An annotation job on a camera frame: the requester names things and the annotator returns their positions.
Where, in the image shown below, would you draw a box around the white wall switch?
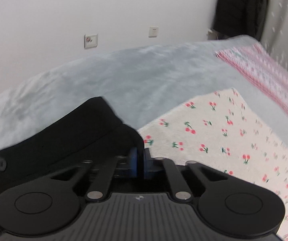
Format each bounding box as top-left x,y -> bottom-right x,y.
148,26 -> 159,38

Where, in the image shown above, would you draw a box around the pink striped knit blanket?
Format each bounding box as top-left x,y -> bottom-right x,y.
215,42 -> 288,115

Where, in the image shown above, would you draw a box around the cherry print white bed sheet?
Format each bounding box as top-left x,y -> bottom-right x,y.
139,89 -> 288,240

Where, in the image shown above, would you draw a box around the white wall socket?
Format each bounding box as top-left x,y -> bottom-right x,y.
84,34 -> 98,49

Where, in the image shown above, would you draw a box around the black pants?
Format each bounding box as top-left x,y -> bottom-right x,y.
0,97 -> 144,193

